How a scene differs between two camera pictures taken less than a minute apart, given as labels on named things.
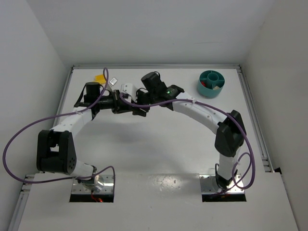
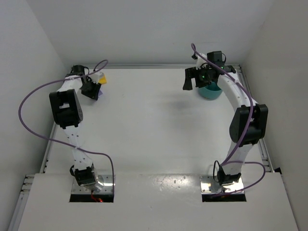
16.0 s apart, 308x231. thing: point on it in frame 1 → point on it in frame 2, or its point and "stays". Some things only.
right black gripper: x=144 y=101 → x=192 y=75
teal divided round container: x=210 y=83 stays
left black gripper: x=117 y=104 → x=91 y=89
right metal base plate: x=209 y=185 stays
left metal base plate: x=107 y=187 stays
